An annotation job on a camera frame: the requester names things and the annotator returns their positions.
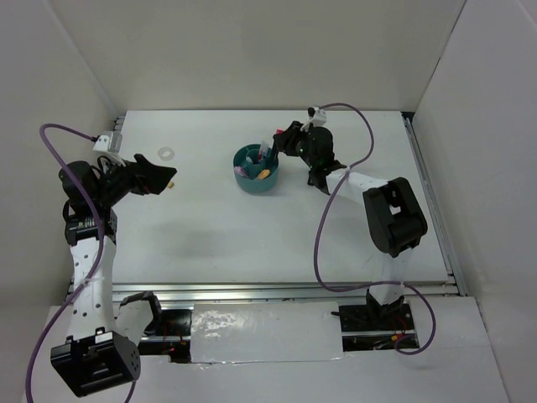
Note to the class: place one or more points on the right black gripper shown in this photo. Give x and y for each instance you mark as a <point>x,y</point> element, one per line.
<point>295,131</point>

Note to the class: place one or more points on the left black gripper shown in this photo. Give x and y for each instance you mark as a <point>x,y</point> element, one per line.
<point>145,177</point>

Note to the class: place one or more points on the black pink highlighter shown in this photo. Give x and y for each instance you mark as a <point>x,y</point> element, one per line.
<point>274,149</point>

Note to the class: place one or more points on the clear tape roll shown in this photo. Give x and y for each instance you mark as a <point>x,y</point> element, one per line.
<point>166,153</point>

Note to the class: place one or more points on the orange highlighter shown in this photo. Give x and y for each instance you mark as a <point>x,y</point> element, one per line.
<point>263,174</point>

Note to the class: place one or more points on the purple pink highlighter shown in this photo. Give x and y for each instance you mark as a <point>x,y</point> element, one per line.
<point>240,171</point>

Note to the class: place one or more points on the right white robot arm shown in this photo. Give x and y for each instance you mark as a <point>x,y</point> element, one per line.
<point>396,222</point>

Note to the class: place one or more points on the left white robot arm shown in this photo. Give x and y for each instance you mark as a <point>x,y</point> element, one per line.
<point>100,350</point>

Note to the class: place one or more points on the teal round organizer container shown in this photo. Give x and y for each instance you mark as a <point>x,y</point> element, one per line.
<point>255,173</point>

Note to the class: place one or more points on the white foil cover plate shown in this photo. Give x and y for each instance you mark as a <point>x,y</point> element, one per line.
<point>265,333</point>

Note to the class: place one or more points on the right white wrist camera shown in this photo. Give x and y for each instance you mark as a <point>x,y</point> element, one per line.
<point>316,118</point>

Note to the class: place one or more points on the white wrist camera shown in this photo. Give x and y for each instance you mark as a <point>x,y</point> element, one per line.
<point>109,145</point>
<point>316,118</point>

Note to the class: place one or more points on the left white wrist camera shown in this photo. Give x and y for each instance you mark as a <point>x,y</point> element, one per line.
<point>109,145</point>

